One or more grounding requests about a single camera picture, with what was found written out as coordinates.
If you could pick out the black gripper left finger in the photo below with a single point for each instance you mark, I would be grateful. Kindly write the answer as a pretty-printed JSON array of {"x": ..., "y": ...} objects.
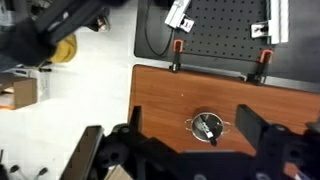
[{"x": 150, "y": 151}]

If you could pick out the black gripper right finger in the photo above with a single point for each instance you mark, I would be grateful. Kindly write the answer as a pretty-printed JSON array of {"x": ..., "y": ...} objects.
[{"x": 255, "y": 129}]

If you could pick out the black and white marker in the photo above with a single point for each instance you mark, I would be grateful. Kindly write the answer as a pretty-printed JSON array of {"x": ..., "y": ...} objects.
[{"x": 209, "y": 134}]

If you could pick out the silver metal pot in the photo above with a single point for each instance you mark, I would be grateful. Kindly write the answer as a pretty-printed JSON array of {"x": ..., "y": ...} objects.
[{"x": 217, "y": 125}]

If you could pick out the wooden side table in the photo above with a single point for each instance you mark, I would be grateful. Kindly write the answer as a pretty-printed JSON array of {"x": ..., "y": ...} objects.
[{"x": 169, "y": 99}]

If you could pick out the orange black clamp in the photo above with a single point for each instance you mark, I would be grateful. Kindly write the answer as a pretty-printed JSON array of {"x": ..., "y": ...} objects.
[
  {"x": 259, "y": 76},
  {"x": 177, "y": 49}
]

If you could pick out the black perforated breadboard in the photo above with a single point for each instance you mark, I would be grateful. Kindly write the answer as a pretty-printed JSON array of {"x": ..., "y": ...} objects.
[{"x": 220, "y": 40}]

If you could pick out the brown cardboard box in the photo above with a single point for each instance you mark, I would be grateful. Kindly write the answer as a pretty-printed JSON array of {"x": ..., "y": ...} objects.
[{"x": 16, "y": 91}]

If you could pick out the silver aluminium rail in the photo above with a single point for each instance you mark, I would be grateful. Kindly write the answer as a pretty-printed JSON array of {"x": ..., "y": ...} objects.
[
  {"x": 177, "y": 17},
  {"x": 276, "y": 26}
]

